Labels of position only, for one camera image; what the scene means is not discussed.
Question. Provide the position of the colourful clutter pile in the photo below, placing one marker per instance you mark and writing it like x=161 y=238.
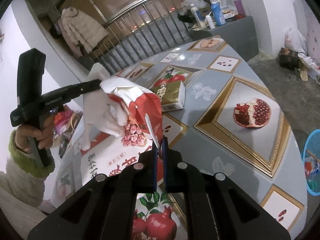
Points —
x=65 y=122

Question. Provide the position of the white tissue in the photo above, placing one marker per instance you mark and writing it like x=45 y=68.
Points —
x=101 y=111

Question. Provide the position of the small white bottle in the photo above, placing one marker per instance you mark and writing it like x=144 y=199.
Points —
x=210 y=22

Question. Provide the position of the beige puffer jacket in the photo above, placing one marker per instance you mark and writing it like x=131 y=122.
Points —
x=82 y=28

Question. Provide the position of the red white plastic bag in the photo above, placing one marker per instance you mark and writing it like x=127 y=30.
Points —
x=130 y=134

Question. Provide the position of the blue detergent bottle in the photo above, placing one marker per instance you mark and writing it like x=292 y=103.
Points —
x=217 y=12

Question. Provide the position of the fruit pattern tablecloth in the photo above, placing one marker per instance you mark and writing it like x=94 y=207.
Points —
x=230 y=124

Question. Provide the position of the gold green tissue pack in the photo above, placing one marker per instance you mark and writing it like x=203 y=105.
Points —
x=172 y=95

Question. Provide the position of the grey side cabinet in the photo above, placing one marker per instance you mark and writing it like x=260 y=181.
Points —
x=240 y=35

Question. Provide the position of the pink rolled mat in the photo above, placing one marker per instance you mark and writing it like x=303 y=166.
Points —
x=312 y=40

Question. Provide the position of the dark bag on floor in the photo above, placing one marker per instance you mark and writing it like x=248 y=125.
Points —
x=288 y=59

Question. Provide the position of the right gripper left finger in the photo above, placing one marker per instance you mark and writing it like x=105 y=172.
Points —
x=104 y=207

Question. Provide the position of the green white sleeve forearm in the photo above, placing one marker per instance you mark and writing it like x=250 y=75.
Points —
x=22 y=189

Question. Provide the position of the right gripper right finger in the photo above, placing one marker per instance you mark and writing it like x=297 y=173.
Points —
x=215 y=207

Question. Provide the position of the white tall bottle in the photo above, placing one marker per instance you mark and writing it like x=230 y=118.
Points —
x=196 y=13

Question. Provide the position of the person's left hand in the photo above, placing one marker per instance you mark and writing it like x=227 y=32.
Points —
x=44 y=136

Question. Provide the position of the metal balcony railing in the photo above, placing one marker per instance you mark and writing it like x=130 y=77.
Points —
x=140 y=30

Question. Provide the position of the blue trash basket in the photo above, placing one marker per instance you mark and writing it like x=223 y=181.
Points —
x=310 y=158

